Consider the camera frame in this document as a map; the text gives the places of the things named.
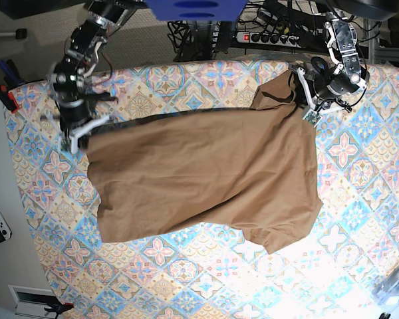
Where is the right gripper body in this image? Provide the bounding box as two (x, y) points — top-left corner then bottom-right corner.
(41, 112), (115, 154)

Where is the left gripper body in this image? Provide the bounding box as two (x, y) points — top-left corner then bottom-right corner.
(289, 64), (352, 127)

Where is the brown t-shirt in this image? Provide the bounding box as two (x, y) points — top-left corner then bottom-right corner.
(87, 71), (322, 253)

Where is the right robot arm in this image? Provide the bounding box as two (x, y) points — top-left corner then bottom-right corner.
(41, 1), (147, 154)

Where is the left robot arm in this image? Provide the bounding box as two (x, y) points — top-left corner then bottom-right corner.
(289, 11), (370, 127)

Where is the patterned tablecloth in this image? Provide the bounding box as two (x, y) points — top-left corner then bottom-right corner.
(5, 66), (399, 318)

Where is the red black clamp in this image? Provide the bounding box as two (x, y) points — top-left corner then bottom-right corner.
(0, 58), (21, 114)

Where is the black power strip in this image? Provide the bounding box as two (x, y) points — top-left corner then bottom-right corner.
(235, 31), (300, 48)

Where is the blue plate overhead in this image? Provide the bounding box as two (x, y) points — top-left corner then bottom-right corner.
(145, 0), (247, 21)

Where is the orange black clamp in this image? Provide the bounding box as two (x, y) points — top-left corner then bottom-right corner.
(44, 296), (74, 316)

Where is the white tray box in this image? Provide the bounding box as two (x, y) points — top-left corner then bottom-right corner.
(8, 285), (59, 318)

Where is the clear plastic box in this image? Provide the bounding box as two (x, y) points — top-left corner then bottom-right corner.
(372, 266), (399, 312)

